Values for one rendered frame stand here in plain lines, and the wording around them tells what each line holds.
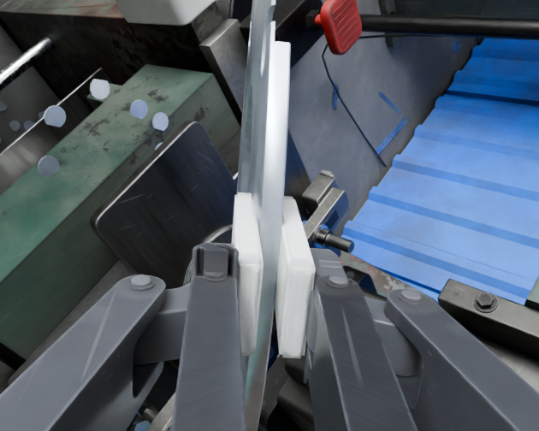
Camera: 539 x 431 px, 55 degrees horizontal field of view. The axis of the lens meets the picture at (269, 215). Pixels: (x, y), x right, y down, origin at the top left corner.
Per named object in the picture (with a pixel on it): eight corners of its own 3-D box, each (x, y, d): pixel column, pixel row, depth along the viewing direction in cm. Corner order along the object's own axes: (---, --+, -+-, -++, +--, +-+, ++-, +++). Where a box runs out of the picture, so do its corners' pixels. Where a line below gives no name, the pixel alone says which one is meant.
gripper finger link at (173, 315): (232, 370, 13) (111, 366, 13) (232, 283, 18) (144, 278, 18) (236, 317, 13) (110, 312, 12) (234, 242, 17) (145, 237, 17)
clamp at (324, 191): (256, 251, 72) (314, 277, 66) (322, 168, 78) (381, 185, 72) (270, 276, 76) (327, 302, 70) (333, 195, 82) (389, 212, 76)
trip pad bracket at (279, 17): (179, 24, 75) (281, 30, 62) (221, -13, 78) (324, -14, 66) (198, 60, 79) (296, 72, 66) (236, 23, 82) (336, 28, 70)
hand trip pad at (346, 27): (278, 8, 65) (326, 9, 61) (305, -17, 68) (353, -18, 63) (295, 56, 70) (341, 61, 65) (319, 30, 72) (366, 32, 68)
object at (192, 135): (22, 188, 51) (93, 227, 43) (121, 98, 56) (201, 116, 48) (150, 317, 68) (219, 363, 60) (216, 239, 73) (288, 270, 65)
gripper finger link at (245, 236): (255, 357, 15) (228, 357, 15) (248, 262, 22) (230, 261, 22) (263, 262, 14) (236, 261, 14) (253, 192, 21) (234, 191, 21)
